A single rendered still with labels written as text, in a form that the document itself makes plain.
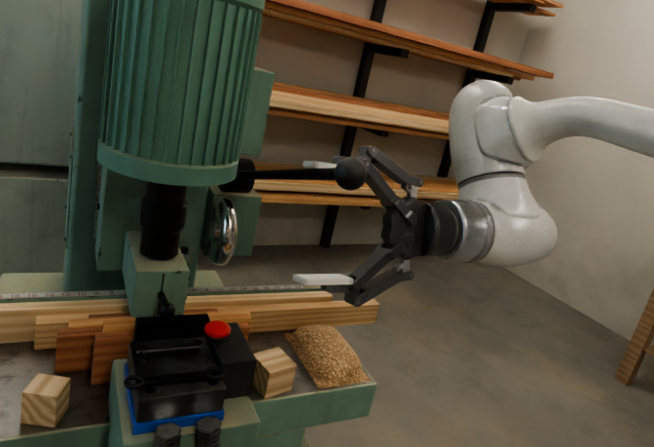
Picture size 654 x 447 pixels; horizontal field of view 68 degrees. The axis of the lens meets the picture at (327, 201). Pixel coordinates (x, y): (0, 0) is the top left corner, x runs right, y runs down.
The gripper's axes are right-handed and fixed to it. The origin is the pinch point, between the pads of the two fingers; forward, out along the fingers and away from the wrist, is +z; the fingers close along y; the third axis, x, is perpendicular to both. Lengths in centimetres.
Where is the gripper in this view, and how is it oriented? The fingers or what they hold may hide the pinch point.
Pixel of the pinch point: (310, 223)
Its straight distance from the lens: 58.4
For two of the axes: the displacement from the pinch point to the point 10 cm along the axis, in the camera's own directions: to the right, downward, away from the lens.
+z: -8.7, -0.7, -4.8
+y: 0.9, -10.0, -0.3
